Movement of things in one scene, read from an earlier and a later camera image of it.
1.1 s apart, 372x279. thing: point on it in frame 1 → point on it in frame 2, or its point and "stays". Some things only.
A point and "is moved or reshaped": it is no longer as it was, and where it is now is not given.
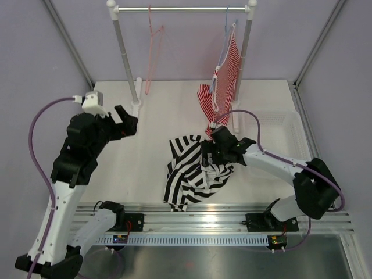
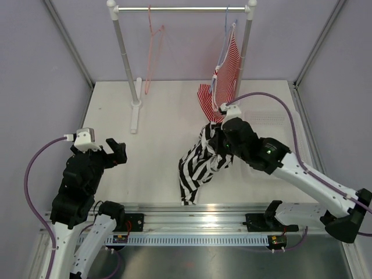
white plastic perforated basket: (283, 134) stays
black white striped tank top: (188, 178) is moved or reshaped
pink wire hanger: (156, 38) stays
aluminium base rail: (222, 219) stays
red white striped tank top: (216, 100) stays
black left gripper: (127, 128) → (118, 157)
